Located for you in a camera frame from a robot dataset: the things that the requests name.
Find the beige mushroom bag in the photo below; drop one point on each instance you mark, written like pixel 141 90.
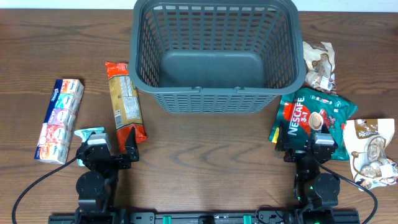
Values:
pixel 366 141
pixel 320 61

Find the orange spaghetti packet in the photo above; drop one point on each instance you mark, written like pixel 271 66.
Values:
pixel 125 102

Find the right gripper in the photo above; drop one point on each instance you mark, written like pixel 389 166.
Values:
pixel 299 152

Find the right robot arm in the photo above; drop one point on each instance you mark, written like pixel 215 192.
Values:
pixel 314 190

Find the green Nescafe coffee bag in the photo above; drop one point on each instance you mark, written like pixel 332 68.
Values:
pixel 305 111

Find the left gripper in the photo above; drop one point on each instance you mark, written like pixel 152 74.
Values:
pixel 115 160

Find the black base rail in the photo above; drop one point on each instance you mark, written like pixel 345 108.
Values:
pixel 264 216

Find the Kleenex tissue multipack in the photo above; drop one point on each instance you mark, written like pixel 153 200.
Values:
pixel 56 132

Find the teal wet wipes packet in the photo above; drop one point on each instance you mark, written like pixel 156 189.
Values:
pixel 84 134

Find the grey plastic basket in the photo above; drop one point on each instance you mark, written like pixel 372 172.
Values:
pixel 216 56

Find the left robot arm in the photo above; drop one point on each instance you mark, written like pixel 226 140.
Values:
pixel 97 187

